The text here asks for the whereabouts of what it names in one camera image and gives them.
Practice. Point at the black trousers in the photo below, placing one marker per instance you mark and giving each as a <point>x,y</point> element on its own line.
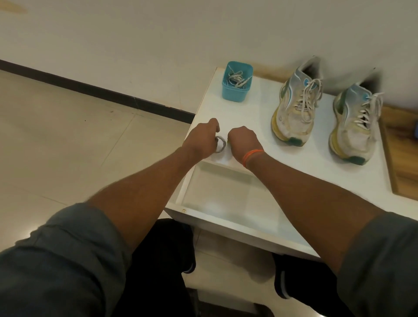
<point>156,271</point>

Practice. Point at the teal plastic container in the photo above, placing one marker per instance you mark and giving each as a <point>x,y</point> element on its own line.
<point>233,94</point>

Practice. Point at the person's right hand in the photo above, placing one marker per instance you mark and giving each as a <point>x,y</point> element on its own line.
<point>245,140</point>

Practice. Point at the person's right forearm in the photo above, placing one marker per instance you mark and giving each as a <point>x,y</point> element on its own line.
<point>313,209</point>

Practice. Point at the worn white sneaker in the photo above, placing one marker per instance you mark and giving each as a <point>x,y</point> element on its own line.
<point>290,124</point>
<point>349,143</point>

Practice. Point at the orange thread wristband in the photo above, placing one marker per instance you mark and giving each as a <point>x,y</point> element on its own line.
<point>252,155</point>

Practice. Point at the grey tape roll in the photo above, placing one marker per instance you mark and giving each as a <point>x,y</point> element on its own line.
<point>224,143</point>

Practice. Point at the white open drawer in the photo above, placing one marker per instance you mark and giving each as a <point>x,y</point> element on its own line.
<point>228,199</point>

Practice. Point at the person's left hand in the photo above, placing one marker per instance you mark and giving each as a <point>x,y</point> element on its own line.
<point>200,140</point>

